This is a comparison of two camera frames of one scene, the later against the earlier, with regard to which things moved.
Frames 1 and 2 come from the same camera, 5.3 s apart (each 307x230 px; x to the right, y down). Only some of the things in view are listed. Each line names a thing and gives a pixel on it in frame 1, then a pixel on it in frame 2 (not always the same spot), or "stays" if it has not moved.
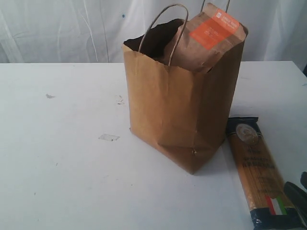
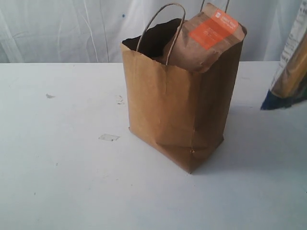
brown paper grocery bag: [185, 113] stays
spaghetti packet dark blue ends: [270, 209] to [289, 85]
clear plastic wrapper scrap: [109, 137] stays
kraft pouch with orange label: [203, 41] stays
